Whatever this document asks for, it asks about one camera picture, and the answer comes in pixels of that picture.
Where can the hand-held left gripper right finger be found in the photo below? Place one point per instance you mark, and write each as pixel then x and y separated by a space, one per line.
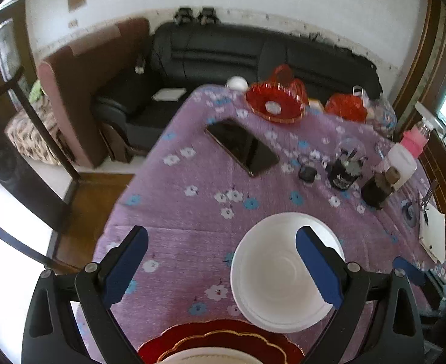
pixel 317 269

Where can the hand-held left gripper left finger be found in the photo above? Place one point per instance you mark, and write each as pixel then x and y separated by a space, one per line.
pixel 126 269

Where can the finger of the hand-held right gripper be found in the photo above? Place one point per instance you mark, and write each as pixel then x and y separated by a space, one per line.
pixel 408 271

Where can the white bowl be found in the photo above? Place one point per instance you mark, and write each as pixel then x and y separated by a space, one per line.
pixel 272 269
pixel 283 327

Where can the red plate with gold rim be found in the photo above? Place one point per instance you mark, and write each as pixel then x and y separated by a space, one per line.
pixel 223 328

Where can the beige plate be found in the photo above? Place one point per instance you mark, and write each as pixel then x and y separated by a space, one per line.
pixel 207 359

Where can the white notebook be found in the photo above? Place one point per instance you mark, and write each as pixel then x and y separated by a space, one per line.
pixel 433 231

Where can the dark bottle with cork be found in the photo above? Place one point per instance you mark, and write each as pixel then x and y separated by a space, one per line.
pixel 376 191

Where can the purple floral tablecloth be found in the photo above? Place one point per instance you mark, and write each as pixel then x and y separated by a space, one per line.
pixel 192 212

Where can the black cup with clear dome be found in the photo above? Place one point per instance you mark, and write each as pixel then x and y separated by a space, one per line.
pixel 344 174

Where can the white plastic jar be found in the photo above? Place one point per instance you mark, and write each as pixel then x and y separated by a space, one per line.
pixel 399 159

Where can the pink sleeved bottle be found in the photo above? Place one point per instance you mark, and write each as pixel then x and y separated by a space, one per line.
pixel 416 142

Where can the black smartphone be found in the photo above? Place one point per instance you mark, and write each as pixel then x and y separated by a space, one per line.
pixel 242 146

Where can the clear plastic bag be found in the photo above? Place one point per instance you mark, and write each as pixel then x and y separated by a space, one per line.
pixel 382 115

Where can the patterned ottoman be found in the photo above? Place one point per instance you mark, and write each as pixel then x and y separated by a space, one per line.
pixel 37 136

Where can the orange-red plastic bag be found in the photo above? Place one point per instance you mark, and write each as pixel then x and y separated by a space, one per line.
pixel 346 106

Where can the small white round item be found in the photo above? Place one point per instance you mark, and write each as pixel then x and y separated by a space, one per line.
pixel 273 107

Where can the red glass fruit bowl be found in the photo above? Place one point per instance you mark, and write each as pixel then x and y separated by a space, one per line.
pixel 257 102

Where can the white flat pack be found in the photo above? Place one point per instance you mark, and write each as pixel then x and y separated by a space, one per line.
pixel 169 94

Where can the brown armchair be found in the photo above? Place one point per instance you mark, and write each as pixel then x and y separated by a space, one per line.
pixel 78 83

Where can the green cloth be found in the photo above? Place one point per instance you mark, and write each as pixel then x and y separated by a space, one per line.
pixel 36 91

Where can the small white sofa item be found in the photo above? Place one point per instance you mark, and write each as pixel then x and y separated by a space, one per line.
pixel 141 66

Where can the white round container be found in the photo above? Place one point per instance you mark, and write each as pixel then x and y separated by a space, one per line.
pixel 236 82

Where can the black leather sofa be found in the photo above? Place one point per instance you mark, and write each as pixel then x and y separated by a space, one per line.
pixel 215 53

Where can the wooden door with glass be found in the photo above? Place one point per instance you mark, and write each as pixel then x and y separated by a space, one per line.
pixel 6 45

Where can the black chair frame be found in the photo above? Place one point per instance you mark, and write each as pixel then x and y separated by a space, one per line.
pixel 37 129

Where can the wooden door frame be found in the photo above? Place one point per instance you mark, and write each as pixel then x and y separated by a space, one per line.
pixel 424 53

